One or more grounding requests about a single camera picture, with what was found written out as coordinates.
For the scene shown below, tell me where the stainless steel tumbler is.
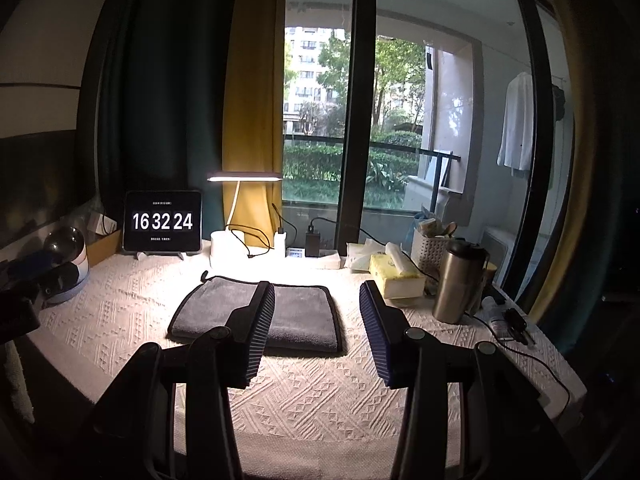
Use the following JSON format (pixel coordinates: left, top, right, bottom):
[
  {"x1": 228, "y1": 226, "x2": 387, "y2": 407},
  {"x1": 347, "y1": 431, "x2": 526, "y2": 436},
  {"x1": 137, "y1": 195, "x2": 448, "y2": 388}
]
[{"x1": 432, "y1": 239, "x2": 490, "y2": 325}]

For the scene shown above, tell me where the white round robot toy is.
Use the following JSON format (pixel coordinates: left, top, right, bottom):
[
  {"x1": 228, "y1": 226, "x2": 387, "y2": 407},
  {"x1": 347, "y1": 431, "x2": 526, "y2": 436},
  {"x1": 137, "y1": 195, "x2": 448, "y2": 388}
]
[{"x1": 39, "y1": 226, "x2": 92, "y2": 305}]

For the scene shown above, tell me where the yellow curtain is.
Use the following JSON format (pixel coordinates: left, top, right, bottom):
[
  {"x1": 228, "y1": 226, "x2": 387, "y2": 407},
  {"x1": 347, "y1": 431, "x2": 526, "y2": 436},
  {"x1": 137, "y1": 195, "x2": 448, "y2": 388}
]
[{"x1": 222, "y1": 0, "x2": 288, "y2": 251}]

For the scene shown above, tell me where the white power strip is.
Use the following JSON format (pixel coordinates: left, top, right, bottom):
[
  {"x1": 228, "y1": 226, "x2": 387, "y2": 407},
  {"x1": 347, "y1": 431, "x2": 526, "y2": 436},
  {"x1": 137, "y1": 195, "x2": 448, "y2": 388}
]
[{"x1": 285, "y1": 247, "x2": 347, "y2": 271}]

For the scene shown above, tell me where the yellow tissue box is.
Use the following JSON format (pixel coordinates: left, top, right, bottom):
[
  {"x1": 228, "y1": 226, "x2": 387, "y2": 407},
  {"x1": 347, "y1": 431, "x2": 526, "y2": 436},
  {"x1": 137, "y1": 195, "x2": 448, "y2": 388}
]
[{"x1": 369, "y1": 253, "x2": 427, "y2": 300}]

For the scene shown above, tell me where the white tissue pack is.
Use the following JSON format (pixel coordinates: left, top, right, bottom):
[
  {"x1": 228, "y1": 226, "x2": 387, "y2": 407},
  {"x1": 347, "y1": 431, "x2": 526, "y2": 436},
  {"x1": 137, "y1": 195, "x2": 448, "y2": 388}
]
[{"x1": 345, "y1": 239, "x2": 387, "y2": 273}]

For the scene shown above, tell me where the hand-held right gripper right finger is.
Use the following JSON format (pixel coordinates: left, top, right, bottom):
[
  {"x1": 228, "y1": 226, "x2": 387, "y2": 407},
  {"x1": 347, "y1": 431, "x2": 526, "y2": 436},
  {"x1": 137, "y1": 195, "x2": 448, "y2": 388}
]
[{"x1": 359, "y1": 280, "x2": 581, "y2": 480}]

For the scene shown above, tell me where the tablet clock display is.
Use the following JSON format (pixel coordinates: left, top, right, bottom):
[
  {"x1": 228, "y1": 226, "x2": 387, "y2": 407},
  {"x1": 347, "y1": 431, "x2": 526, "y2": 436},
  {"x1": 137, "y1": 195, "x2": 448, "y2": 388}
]
[{"x1": 122, "y1": 190, "x2": 203, "y2": 254}]

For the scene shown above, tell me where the black cable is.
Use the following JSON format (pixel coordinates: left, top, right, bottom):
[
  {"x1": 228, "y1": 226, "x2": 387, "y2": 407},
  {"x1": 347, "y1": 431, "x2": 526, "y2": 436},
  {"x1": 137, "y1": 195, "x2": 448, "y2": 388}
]
[{"x1": 465, "y1": 310, "x2": 572, "y2": 411}]

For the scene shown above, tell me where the grey towel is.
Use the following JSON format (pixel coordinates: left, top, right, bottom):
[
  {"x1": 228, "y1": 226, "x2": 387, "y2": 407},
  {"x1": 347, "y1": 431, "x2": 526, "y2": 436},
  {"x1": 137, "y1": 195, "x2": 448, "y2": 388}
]
[{"x1": 166, "y1": 275, "x2": 348, "y2": 357}]

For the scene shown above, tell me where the white textured tablecloth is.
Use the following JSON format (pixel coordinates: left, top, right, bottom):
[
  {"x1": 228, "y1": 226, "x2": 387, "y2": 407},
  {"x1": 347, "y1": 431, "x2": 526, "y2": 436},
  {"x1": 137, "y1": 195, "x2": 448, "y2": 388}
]
[{"x1": 27, "y1": 252, "x2": 587, "y2": 476}]

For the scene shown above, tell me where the white hanging shirt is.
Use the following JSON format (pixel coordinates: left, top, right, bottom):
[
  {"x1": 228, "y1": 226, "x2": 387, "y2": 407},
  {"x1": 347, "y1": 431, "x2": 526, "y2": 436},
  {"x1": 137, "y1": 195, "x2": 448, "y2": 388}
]
[{"x1": 496, "y1": 72, "x2": 535, "y2": 177}]

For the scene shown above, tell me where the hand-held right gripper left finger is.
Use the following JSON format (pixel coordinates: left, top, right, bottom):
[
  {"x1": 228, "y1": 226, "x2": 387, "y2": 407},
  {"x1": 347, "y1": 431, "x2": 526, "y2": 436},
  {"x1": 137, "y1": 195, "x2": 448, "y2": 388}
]
[{"x1": 91, "y1": 281, "x2": 276, "y2": 480}]

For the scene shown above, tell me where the dark green curtain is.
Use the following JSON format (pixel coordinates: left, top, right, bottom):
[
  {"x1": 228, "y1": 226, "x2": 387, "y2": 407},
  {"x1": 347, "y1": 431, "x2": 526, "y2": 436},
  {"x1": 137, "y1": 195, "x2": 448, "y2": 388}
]
[{"x1": 95, "y1": 0, "x2": 241, "y2": 226}]

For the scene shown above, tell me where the white desk lamp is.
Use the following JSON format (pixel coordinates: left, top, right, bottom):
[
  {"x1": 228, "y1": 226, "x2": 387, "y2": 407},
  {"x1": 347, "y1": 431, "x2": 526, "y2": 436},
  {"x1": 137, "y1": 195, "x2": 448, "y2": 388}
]
[{"x1": 207, "y1": 172, "x2": 287, "y2": 269}]

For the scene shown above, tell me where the black car key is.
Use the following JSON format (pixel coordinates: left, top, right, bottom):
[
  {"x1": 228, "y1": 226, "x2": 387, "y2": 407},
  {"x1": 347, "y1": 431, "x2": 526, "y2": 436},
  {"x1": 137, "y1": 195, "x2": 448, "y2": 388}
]
[{"x1": 504, "y1": 308, "x2": 536, "y2": 346}]

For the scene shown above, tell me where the cardboard box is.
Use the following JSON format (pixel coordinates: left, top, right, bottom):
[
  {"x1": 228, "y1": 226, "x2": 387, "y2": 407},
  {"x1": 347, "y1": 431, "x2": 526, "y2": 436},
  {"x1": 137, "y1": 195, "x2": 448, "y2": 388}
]
[{"x1": 88, "y1": 228, "x2": 124, "y2": 267}]

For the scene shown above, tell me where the white plastic basket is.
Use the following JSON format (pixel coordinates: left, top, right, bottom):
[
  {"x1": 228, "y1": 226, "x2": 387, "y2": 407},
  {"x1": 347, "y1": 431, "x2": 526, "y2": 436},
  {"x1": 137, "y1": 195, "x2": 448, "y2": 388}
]
[{"x1": 411, "y1": 225, "x2": 463, "y2": 285}]

